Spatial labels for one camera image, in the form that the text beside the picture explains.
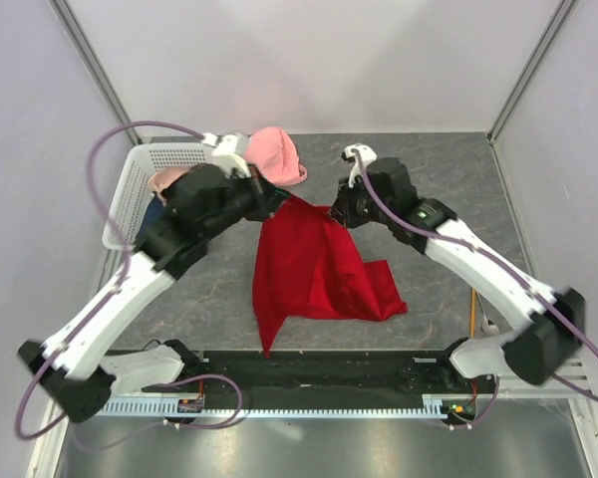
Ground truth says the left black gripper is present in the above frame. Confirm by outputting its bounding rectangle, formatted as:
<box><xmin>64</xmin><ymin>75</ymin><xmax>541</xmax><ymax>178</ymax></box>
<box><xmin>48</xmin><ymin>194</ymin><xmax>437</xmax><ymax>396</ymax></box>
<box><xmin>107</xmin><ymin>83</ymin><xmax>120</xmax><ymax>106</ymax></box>
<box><xmin>203</xmin><ymin>163</ymin><xmax>290</xmax><ymax>240</ymax></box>

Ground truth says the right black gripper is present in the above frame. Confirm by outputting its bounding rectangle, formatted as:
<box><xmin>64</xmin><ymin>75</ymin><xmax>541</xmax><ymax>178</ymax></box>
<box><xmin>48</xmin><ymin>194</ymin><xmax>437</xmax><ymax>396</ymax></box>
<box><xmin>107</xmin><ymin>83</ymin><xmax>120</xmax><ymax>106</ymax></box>
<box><xmin>326</xmin><ymin>174</ymin><xmax>392</xmax><ymax>230</ymax></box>

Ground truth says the red cloth napkin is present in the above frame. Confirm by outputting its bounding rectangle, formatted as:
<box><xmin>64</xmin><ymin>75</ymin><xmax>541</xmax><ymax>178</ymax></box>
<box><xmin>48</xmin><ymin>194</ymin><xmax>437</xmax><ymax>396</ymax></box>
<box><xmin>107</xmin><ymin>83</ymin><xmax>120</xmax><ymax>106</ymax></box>
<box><xmin>252</xmin><ymin>195</ymin><xmax>408</xmax><ymax>357</ymax></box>

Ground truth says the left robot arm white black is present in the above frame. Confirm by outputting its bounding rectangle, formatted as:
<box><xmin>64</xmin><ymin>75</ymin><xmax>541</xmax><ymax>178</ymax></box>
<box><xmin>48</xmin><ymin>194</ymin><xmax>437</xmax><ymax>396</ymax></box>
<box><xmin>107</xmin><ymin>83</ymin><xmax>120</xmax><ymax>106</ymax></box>
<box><xmin>18</xmin><ymin>164</ymin><xmax>290</xmax><ymax>423</ymax></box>

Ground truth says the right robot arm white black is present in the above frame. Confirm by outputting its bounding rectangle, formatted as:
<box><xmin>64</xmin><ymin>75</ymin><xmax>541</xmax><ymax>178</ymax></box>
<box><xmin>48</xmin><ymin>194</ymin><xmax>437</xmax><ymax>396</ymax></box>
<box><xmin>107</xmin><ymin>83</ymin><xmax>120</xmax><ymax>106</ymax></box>
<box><xmin>330</xmin><ymin>146</ymin><xmax>585</xmax><ymax>392</ymax></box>

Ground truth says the pink baseball cap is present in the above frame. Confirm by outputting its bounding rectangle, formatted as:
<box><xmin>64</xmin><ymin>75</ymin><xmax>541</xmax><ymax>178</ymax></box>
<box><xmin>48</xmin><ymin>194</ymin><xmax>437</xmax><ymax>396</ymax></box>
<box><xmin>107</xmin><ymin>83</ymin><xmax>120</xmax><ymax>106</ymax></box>
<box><xmin>245</xmin><ymin>126</ymin><xmax>308</xmax><ymax>186</ymax></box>

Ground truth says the pink cloth in basket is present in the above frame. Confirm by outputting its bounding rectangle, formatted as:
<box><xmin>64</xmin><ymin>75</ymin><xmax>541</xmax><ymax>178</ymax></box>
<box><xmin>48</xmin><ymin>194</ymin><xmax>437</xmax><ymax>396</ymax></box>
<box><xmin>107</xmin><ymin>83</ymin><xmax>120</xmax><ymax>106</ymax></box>
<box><xmin>148</xmin><ymin>166</ymin><xmax>190</xmax><ymax>205</ymax></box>

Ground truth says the navy blue cloth in basket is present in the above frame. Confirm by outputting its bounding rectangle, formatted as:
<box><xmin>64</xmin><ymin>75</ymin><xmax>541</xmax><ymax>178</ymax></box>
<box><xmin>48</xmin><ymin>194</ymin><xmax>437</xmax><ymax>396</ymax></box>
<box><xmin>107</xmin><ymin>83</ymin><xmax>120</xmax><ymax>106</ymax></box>
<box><xmin>137</xmin><ymin>196</ymin><xmax>164</xmax><ymax>236</ymax></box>

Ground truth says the white plastic basket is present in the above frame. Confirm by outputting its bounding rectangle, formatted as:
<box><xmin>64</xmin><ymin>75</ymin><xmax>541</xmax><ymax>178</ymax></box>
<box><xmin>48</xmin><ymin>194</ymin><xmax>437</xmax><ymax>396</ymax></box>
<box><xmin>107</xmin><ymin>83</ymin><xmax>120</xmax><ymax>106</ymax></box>
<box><xmin>109</xmin><ymin>142</ymin><xmax>211</xmax><ymax>243</ymax></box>

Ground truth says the orange utensil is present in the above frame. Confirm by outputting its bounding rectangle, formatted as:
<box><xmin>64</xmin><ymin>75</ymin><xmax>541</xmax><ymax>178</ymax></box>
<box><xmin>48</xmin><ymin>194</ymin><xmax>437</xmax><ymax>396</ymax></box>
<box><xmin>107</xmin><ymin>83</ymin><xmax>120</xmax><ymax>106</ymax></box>
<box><xmin>469</xmin><ymin>288</ymin><xmax>477</xmax><ymax>338</ymax></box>

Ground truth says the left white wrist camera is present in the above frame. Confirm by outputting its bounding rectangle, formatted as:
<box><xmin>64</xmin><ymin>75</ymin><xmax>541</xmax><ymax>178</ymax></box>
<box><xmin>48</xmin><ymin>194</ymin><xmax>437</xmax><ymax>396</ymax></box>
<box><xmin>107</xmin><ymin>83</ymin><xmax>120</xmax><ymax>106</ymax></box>
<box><xmin>201</xmin><ymin>132</ymin><xmax>251</xmax><ymax>178</ymax></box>

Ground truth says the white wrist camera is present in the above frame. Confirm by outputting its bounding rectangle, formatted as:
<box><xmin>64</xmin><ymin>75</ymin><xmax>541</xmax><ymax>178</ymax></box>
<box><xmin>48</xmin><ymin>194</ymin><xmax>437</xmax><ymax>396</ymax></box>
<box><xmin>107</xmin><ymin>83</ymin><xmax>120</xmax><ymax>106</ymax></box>
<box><xmin>341</xmin><ymin>143</ymin><xmax>378</xmax><ymax>188</ymax></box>
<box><xmin>201</xmin><ymin>132</ymin><xmax>251</xmax><ymax>178</ymax></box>

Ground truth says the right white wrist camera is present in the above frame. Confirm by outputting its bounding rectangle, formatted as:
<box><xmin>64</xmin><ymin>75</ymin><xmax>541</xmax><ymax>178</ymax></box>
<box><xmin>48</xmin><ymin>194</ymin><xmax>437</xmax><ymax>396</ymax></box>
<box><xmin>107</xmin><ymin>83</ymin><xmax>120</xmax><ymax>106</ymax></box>
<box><xmin>341</xmin><ymin>143</ymin><xmax>378</xmax><ymax>188</ymax></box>

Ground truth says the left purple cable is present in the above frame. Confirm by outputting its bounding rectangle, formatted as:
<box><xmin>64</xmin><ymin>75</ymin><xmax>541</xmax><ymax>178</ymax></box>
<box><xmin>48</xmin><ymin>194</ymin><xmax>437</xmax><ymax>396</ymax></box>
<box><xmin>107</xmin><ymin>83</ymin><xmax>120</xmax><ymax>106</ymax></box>
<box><xmin>15</xmin><ymin>120</ymin><xmax>245</xmax><ymax>452</ymax></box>

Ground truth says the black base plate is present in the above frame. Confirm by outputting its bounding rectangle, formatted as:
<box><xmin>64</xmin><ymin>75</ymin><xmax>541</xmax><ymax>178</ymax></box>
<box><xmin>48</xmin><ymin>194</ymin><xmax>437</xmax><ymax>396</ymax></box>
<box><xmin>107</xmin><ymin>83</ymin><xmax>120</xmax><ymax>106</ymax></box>
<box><xmin>142</xmin><ymin>348</ymin><xmax>499</xmax><ymax>410</ymax></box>

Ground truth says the light blue cable duct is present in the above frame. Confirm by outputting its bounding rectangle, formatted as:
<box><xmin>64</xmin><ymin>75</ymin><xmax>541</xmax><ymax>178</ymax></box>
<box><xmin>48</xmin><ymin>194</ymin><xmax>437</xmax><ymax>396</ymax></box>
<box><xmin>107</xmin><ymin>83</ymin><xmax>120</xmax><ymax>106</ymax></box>
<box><xmin>97</xmin><ymin>395</ymin><xmax>448</xmax><ymax>419</ymax></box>

